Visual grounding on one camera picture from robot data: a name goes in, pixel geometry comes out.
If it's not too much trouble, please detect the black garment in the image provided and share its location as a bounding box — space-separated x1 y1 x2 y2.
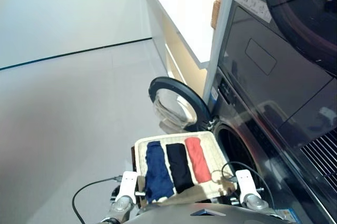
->
165 143 195 194

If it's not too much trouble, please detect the blue garment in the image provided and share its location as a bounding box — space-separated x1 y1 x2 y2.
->
144 141 176 203

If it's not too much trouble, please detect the red garment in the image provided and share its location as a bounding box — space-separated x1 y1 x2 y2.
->
184 137 212 184

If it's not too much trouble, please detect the round washing machine door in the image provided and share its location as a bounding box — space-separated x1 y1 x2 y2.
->
148 76 211 133

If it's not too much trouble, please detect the pale woven basket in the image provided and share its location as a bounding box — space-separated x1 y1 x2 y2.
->
134 131 237 205

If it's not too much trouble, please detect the white counter unit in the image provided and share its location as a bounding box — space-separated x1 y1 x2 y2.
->
138 0 224 98

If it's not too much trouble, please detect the grey upright panel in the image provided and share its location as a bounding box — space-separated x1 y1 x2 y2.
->
202 0 239 103

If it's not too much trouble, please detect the brown woven item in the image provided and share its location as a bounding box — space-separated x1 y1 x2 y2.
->
210 0 223 29

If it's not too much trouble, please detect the dark stacked dryer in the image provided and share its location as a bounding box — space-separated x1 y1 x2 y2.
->
218 0 337 182

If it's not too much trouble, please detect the silver robot torso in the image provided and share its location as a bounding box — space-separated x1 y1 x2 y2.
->
123 202 290 224

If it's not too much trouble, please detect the white dryer label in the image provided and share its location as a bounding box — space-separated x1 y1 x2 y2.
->
234 0 272 23

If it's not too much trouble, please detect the white blue warning sticker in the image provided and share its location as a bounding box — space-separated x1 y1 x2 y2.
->
275 208 298 222

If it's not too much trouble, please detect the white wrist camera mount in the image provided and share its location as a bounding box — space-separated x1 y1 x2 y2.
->
120 171 138 205
235 169 260 203

